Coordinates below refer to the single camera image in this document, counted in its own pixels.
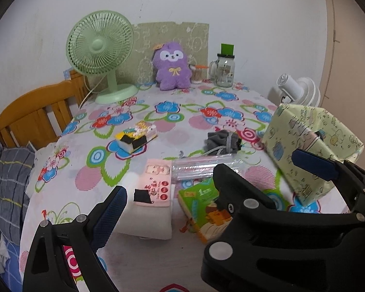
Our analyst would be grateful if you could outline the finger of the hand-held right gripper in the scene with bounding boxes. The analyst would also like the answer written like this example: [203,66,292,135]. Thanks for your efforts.
[291,148,365,212]
[201,164,365,292]

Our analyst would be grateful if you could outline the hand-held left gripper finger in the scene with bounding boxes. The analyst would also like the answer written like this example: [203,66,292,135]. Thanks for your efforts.
[23,185,128,292]

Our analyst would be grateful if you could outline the green children's book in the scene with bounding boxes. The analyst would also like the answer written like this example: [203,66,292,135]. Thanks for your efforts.
[178,178,233,244]

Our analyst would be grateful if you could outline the white foam block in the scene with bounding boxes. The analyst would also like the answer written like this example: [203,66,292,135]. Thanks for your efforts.
[116,170,174,240]

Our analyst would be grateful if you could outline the yellow-green printed fabric storage box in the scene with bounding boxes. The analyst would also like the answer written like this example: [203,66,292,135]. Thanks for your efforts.
[262,103,365,208]

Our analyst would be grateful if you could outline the pink printed packet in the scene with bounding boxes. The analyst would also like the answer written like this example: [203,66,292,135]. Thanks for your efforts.
[135,159,173,206]

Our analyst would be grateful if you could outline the small black square pad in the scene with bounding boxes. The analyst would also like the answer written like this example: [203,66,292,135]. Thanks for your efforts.
[133,189,152,203]

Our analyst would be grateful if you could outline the white standing fan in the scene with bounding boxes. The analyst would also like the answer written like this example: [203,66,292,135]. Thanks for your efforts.
[268,73,322,108]

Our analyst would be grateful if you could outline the blue patterned bedsheet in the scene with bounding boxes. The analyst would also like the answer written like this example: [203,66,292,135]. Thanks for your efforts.
[0,234,22,292]

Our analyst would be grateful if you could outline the beige door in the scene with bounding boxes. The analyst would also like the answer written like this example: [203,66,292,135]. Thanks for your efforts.
[319,0,365,114]

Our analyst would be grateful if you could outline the grey plaid pillow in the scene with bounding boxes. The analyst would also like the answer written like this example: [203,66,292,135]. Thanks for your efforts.
[0,140,37,244]

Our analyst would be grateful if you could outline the glass jar mug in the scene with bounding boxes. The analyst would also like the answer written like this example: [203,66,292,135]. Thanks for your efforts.
[208,53,235,88]

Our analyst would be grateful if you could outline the wooden bed headboard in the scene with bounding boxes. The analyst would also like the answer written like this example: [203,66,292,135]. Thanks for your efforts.
[0,70,90,150]

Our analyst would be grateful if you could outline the purple plush toy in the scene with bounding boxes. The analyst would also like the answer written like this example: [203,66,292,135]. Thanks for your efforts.
[152,42,193,91]

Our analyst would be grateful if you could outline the green patterned cardboard sheet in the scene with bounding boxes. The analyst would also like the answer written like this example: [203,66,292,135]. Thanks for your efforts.
[132,21,209,87]

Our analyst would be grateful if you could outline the green desk fan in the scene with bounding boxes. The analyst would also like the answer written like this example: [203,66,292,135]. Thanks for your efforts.
[65,10,139,104]

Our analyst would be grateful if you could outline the grey drawstring pouch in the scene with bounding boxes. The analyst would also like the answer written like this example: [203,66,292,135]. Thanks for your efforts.
[204,130,242,156]

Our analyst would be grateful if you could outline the white fan cable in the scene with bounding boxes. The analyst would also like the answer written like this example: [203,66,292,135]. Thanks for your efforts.
[78,76,103,110]

